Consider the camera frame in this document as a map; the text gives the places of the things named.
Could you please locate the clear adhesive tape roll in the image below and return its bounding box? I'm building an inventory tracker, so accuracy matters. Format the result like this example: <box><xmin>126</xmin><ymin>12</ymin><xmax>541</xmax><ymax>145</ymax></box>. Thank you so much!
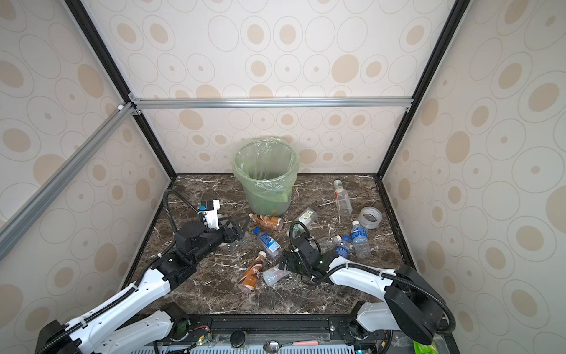
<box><xmin>358</xmin><ymin>206</ymin><xmax>383</xmax><ymax>230</ymax></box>

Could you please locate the black round knob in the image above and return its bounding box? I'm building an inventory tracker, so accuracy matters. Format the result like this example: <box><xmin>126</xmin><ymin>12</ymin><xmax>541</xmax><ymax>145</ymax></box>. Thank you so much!
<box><xmin>229</xmin><ymin>330</ymin><xmax>246</xmax><ymax>349</ymax></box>

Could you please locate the clear bottle green cap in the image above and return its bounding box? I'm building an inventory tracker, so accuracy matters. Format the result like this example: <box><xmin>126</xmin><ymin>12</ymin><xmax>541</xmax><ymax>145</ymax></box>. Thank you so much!
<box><xmin>291</xmin><ymin>207</ymin><xmax>318</xmax><ymax>237</ymax></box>

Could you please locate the grey mesh waste bin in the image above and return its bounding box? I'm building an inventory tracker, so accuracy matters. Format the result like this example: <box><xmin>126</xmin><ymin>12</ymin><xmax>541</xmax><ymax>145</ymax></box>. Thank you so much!
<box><xmin>233</xmin><ymin>139</ymin><xmax>301</xmax><ymax>218</ymax></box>

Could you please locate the green plastic bin liner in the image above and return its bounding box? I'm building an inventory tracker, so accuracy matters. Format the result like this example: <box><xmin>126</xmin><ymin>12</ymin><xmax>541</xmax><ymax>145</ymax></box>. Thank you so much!
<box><xmin>231</xmin><ymin>136</ymin><xmax>302</xmax><ymax>204</ymax></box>

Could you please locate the blue label bottle centre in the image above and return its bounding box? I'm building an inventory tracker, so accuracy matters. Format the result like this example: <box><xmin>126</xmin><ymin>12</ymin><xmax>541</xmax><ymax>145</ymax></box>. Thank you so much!
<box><xmin>253</xmin><ymin>228</ymin><xmax>282</xmax><ymax>260</ymax></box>

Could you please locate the metal spoon pink handle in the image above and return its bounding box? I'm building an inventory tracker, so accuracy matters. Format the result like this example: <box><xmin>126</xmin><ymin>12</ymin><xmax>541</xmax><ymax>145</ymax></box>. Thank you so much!
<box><xmin>262</xmin><ymin>340</ymin><xmax>319</xmax><ymax>354</ymax></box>

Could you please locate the right black corrugated cable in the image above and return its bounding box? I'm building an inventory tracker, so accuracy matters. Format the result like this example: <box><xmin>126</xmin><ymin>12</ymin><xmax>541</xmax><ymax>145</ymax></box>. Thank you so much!
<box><xmin>289</xmin><ymin>220</ymin><xmax>456</xmax><ymax>335</ymax></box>

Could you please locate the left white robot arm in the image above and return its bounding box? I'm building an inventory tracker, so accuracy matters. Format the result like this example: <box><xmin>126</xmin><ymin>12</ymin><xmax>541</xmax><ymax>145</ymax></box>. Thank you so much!
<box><xmin>35</xmin><ymin>216</ymin><xmax>250</xmax><ymax>353</ymax></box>

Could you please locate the green packet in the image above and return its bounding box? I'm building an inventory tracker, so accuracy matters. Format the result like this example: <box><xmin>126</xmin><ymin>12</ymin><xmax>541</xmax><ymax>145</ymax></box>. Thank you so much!
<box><xmin>414</xmin><ymin>342</ymin><xmax>439</xmax><ymax>354</ymax></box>

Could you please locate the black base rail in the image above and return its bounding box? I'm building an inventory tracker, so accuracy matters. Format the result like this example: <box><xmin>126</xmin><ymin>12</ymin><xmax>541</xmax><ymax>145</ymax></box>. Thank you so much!
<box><xmin>123</xmin><ymin>312</ymin><xmax>461</xmax><ymax>354</ymax></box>

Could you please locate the crushed clear bottle blue cap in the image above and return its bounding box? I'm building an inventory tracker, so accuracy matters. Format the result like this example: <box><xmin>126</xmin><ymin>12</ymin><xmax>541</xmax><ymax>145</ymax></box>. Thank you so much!
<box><xmin>318</xmin><ymin>235</ymin><xmax>354</xmax><ymax>258</ymax></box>

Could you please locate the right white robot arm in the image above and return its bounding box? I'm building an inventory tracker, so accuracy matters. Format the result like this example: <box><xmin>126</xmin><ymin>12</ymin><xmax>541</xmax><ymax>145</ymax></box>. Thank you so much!
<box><xmin>279</xmin><ymin>235</ymin><xmax>455</xmax><ymax>345</ymax></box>

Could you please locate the clear bottle green white label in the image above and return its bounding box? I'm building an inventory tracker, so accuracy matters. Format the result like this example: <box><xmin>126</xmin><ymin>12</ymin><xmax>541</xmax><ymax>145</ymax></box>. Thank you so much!
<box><xmin>334</xmin><ymin>179</ymin><xmax>352</xmax><ymax>218</ymax></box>

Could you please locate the clear bottle blue cap right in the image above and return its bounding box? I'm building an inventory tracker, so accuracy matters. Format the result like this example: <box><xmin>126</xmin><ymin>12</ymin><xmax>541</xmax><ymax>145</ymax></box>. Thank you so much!
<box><xmin>351</xmin><ymin>221</ymin><xmax>371</xmax><ymax>259</ymax></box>

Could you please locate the left slanted aluminium bar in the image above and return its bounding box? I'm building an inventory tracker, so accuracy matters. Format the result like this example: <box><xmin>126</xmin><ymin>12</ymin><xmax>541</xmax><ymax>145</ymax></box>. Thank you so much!
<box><xmin>1</xmin><ymin>103</ymin><xmax>134</xmax><ymax>258</ymax></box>

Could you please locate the horizontal aluminium frame bar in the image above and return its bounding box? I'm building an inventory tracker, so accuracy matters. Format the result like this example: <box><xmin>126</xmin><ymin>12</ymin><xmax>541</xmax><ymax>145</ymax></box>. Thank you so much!
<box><xmin>133</xmin><ymin>97</ymin><xmax>414</xmax><ymax>109</ymax></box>

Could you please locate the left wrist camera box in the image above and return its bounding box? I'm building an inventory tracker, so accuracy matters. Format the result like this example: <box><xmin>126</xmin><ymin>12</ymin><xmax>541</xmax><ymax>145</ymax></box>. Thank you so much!
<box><xmin>198</xmin><ymin>200</ymin><xmax>221</xmax><ymax>230</ymax></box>

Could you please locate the white bottle red cap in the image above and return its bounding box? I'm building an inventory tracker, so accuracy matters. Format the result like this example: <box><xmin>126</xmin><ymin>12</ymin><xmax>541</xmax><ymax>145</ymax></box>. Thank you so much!
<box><xmin>262</xmin><ymin>266</ymin><xmax>290</xmax><ymax>287</ymax></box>

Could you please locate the brown tea bottle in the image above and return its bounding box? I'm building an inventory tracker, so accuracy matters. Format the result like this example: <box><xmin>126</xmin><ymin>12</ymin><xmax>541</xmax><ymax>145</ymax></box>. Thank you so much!
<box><xmin>238</xmin><ymin>251</ymin><xmax>267</xmax><ymax>294</ymax></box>
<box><xmin>249</xmin><ymin>213</ymin><xmax>284</xmax><ymax>231</ymax></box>

